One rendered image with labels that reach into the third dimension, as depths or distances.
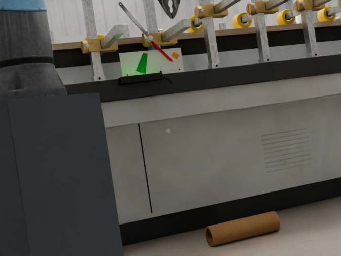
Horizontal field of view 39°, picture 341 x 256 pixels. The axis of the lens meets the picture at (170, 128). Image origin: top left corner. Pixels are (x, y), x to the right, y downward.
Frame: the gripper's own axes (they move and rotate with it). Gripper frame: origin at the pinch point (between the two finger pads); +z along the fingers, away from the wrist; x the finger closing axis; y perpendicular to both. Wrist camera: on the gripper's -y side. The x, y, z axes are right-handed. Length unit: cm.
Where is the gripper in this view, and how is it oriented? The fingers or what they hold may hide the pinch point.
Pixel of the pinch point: (172, 15)
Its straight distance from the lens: 176.0
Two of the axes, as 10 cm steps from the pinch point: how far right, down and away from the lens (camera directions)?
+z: 1.5, 9.9, 0.1
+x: 9.8, -1.5, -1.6
